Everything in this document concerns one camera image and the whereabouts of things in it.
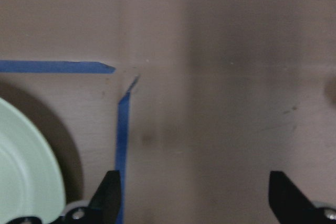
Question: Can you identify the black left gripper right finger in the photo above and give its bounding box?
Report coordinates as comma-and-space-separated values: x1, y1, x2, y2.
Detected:
268, 171, 335, 223

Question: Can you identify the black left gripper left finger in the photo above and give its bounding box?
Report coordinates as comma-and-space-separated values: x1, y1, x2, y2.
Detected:
5, 170, 121, 223

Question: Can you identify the light green plate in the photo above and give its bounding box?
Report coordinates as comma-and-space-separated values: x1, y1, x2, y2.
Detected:
1, 99, 66, 223

